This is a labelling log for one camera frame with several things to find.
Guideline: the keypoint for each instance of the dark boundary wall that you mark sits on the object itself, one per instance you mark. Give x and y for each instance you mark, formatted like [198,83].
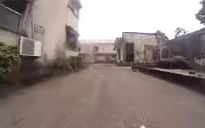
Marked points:
[190,50]

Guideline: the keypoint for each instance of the low dark concrete ledge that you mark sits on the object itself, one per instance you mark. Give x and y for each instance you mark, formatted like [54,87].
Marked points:
[176,75]

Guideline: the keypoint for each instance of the pale multi-storey building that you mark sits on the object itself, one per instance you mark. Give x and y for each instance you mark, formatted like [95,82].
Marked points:
[50,30]

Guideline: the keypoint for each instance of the grey concrete road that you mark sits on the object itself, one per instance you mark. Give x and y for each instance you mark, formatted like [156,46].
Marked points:
[103,96]

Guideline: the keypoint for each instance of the white air conditioner unit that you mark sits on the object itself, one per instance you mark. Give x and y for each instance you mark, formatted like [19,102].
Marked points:
[30,46]

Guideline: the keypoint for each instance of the distant tree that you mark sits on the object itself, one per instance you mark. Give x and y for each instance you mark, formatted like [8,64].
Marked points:
[180,32]

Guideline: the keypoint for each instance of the small weathered white building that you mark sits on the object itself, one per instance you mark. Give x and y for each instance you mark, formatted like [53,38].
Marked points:
[138,46]

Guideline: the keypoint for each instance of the green bush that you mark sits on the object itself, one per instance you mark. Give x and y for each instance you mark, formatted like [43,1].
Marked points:
[1,58]

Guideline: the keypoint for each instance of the distant pale building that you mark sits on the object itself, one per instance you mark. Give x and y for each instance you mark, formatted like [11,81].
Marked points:
[97,49]

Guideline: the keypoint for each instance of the low green shrubs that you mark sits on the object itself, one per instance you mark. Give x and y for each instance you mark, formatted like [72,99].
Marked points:
[77,62]

